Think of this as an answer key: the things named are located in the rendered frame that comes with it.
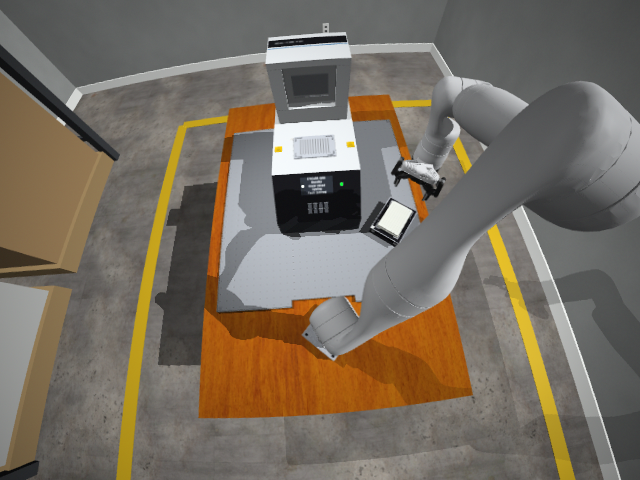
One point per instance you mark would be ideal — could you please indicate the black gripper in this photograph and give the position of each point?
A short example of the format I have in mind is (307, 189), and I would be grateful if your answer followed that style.
(427, 187)

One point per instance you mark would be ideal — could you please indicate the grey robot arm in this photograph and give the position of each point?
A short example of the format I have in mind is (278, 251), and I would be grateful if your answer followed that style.
(572, 156)

